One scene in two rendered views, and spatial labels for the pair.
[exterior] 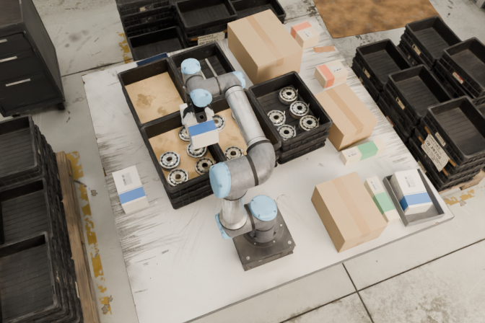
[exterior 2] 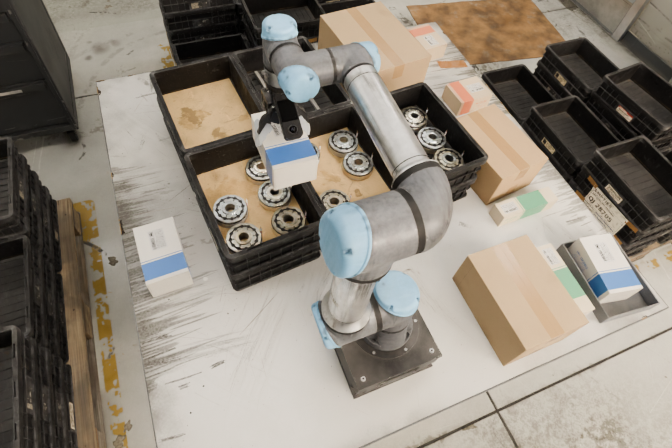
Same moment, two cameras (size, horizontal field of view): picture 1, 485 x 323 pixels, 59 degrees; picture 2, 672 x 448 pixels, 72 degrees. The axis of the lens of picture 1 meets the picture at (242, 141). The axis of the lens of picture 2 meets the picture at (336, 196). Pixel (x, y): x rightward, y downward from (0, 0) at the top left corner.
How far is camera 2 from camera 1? 74 cm
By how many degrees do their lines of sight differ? 5
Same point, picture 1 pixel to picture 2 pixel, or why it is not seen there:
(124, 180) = (152, 241)
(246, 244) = (359, 354)
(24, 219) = not seen: outside the picture
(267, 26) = (378, 22)
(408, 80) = (554, 116)
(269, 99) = not seen: hidden behind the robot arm
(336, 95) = (484, 121)
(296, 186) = (428, 256)
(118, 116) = (149, 142)
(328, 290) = (457, 410)
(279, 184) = not seen: hidden behind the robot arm
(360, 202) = (541, 285)
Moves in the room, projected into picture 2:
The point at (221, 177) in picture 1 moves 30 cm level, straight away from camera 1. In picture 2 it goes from (353, 234) to (334, 96)
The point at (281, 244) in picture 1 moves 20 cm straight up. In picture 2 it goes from (417, 353) to (437, 328)
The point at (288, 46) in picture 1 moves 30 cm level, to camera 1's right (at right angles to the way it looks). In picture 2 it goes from (410, 50) to (482, 55)
